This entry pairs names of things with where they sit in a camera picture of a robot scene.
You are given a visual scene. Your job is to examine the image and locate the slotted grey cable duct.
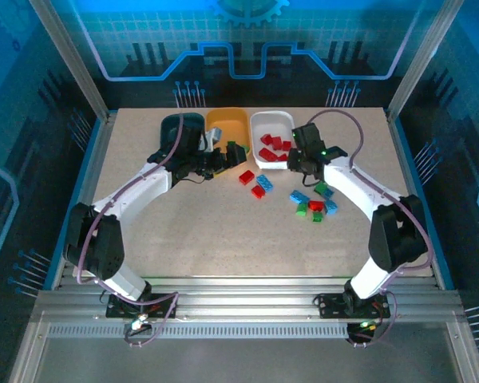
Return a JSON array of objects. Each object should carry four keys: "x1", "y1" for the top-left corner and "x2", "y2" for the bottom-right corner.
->
[{"x1": 46, "y1": 323, "x2": 350, "y2": 340}]

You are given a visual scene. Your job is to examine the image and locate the silver blue table side rail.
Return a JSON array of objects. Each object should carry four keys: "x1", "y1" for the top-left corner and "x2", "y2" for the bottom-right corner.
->
[
  {"x1": 49, "y1": 110, "x2": 119, "y2": 290},
  {"x1": 385, "y1": 110, "x2": 456, "y2": 290}
]

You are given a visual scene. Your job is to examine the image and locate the aluminium frame post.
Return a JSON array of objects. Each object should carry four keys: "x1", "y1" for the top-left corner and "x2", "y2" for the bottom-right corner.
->
[
  {"x1": 28, "y1": 0, "x2": 112, "y2": 120},
  {"x1": 385, "y1": 0, "x2": 464, "y2": 120}
]

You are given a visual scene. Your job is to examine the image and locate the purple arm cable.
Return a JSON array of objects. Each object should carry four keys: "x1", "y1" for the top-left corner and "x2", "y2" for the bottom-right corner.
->
[
  {"x1": 309, "y1": 109, "x2": 432, "y2": 350},
  {"x1": 76, "y1": 113, "x2": 184, "y2": 348}
]

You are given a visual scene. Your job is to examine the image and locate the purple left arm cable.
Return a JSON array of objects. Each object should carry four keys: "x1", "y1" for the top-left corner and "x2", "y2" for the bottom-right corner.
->
[{"x1": 76, "y1": 113, "x2": 184, "y2": 348}]

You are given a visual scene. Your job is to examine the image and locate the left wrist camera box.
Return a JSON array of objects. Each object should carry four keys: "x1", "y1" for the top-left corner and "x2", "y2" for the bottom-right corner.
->
[{"x1": 205, "y1": 127, "x2": 224, "y2": 152}]

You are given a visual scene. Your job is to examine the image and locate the small lit controller board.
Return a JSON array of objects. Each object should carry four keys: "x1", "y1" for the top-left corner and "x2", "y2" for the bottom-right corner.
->
[
  {"x1": 347, "y1": 318, "x2": 380, "y2": 344},
  {"x1": 128, "y1": 314, "x2": 151, "y2": 332}
]

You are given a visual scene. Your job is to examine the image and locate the aluminium table rail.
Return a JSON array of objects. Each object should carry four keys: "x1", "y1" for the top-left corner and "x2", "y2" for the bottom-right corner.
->
[{"x1": 30, "y1": 277, "x2": 466, "y2": 340}]

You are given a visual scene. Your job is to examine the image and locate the dark teal plastic container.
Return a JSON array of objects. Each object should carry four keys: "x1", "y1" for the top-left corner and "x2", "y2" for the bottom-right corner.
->
[{"x1": 159, "y1": 113, "x2": 207, "y2": 156}]

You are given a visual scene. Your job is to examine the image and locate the white plastic container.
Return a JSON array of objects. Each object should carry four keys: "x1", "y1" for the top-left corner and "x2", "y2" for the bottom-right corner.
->
[{"x1": 249, "y1": 110, "x2": 297, "y2": 172}]

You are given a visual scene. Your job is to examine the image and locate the yellow plastic container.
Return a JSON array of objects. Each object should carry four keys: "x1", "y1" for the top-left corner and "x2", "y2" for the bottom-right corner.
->
[{"x1": 205, "y1": 106, "x2": 251, "y2": 176}]

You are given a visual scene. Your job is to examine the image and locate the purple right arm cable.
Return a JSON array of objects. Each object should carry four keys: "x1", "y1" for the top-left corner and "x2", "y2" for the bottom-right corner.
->
[{"x1": 309, "y1": 109, "x2": 432, "y2": 350}]

